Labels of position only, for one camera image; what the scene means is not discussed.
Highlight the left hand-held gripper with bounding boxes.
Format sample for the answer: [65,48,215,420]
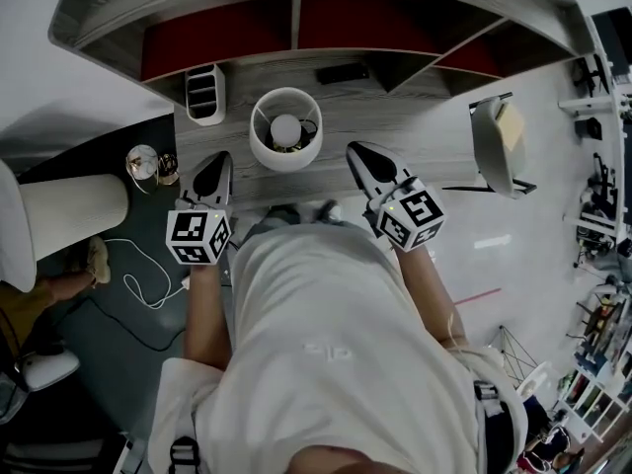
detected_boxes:
[166,150,235,268]

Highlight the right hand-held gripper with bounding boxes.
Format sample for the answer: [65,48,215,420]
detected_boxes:
[346,140,446,254]

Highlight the white shade table lamp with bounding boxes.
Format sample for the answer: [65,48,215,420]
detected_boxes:
[248,87,325,173]

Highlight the person's right forearm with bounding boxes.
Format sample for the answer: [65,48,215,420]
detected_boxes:
[393,243,469,351]

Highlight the person's left forearm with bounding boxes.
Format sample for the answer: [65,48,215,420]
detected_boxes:
[183,262,236,370]

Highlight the large ribbed white lamp shade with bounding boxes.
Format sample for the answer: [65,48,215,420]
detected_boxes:
[18,173,130,262]

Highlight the person's grey shoe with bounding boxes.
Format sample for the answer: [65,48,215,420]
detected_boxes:
[315,199,345,224]

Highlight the grey wooden table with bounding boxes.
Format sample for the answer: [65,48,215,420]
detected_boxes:
[172,50,484,212]

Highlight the white and gold round ornament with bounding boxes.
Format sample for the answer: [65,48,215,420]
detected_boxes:
[124,143,160,182]

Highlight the white shell chair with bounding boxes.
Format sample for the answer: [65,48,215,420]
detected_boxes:
[440,91,538,201]

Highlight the red floor tape strip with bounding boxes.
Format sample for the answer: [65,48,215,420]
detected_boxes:
[452,287,504,305]

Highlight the beige cushion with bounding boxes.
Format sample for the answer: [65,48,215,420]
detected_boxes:
[495,102,527,153]

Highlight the white slotted desk organizer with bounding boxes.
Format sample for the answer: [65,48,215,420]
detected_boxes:
[185,63,227,127]

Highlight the black flat rectangular device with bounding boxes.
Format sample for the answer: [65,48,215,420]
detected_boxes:
[316,62,369,86]

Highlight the person's white t-shirt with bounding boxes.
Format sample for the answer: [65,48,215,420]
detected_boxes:
[147,216,530,474]

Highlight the white curved plastic object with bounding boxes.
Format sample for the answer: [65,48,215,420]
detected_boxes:
[0,159,39,294]

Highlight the white cube storage shelf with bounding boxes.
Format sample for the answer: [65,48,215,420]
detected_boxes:
[556,355,632,444]

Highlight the black monitor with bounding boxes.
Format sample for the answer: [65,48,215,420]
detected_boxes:
[591,6,632,71]

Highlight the white cable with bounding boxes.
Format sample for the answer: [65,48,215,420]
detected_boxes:
[102,237,193,310]

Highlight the black cable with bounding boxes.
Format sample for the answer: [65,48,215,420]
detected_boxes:
[63,296,188,353]

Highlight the black wire rack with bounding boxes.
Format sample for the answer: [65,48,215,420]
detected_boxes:
[486,325,540,385]

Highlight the grey harness strap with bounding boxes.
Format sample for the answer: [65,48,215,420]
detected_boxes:
[167,434,202,474]
[472,378,506,474]

